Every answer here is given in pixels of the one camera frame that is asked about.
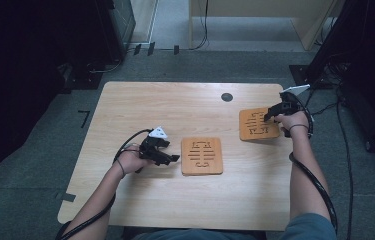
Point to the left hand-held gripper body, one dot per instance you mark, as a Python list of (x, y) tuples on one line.
[(150, 148)]

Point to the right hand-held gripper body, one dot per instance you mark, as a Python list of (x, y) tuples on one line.
[(291, 103)]

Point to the carved square wooden coaster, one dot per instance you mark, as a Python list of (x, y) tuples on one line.
[(201, 166), (258, 133)]

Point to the person's right hand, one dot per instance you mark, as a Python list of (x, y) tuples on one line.
[(293, 120)]

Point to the person's left hand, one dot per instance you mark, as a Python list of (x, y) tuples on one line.
[(131, 161)]

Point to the black right wrist band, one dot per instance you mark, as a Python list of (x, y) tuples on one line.
[(298, 126)]

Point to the black wrist band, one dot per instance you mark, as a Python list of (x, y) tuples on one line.
[(121, 168), (298, 126)]

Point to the black left wrist band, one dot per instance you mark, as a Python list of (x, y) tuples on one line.
[(121, 168)]

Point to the dark round table grommet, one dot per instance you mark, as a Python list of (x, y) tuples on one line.
[(227, 97)]

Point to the angled black floor tape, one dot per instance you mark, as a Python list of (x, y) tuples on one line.
[(85, 118)]

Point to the black floor stand base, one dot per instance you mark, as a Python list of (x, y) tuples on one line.
[(85, 80)]

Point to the grey floor tape patch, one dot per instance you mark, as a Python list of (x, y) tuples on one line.
[(66, 196)]

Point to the person's blue shirt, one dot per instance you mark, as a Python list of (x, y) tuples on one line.
[(308, 230)]

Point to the black stand base plate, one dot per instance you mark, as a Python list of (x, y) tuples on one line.
[(296, 76)]

